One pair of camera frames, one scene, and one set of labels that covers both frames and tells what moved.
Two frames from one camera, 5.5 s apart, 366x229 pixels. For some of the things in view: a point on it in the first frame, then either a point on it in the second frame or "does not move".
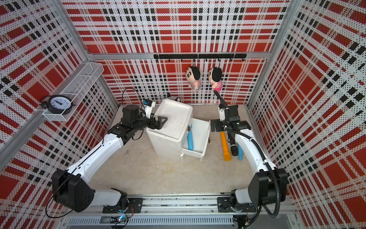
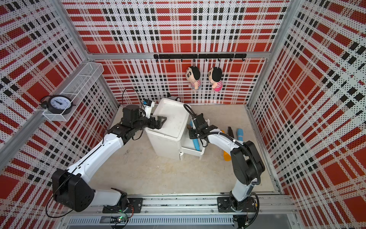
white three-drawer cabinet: (167, 142) does not move
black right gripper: (218, 122) to (192, 135)
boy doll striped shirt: (192, 75) does not move
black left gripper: (158, 125) does not move
